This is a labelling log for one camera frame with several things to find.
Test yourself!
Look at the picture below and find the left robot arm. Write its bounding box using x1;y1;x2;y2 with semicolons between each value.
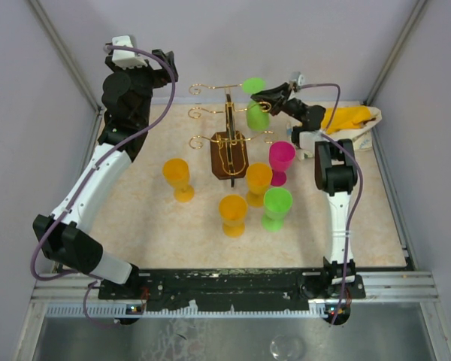
29;44;179;299

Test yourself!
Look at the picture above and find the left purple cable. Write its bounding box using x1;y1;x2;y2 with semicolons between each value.
29;44;177;330

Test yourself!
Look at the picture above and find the green wine glass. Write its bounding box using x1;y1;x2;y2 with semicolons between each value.
262;187;293;232
242;77;270;132

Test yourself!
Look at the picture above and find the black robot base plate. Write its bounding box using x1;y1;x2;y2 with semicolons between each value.
97;267;365;313

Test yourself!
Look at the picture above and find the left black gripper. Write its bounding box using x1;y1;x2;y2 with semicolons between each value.
105;48;177;125

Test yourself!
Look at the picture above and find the green wine glass front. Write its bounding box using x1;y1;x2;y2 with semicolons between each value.
262;187;293;232

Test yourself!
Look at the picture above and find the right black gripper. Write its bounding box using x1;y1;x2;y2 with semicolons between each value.
250;84;305;123

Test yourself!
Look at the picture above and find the white cable duct strip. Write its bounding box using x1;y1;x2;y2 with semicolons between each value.
44;302;334;317

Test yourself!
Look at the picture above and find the yellow patterned cloth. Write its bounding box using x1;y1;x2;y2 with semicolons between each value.
284;106;383;162

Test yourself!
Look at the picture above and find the purple cable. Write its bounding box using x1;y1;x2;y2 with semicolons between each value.
29;44;177;330
298;82;364;326

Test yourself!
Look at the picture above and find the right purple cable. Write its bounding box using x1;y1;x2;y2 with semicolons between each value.
298;82;364;326

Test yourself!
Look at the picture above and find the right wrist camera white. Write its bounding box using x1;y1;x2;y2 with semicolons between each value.
289;71;306;93

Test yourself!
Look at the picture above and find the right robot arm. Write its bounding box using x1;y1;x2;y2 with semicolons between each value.
251;80;362;298

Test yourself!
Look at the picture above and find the green wine glass back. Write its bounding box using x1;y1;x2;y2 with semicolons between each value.
242;77;270;132

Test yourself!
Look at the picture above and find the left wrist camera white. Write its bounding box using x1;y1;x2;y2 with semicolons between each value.
104;35;148;71

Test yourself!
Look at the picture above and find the orange wine glass front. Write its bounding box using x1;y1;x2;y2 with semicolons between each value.
219;195;248;238

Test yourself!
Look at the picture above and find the gold wire glass rack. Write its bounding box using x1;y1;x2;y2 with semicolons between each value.
189;77;277;188

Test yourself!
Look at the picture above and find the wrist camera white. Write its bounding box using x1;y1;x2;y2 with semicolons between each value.
104;35;148;71
289;71;306;93

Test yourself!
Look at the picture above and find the pink wine glass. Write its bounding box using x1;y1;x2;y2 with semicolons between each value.
269;141;296;187

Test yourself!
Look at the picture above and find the orange wine glass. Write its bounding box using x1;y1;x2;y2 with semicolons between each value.
219;195;248;238
162;158;195;202
246;162;273;208

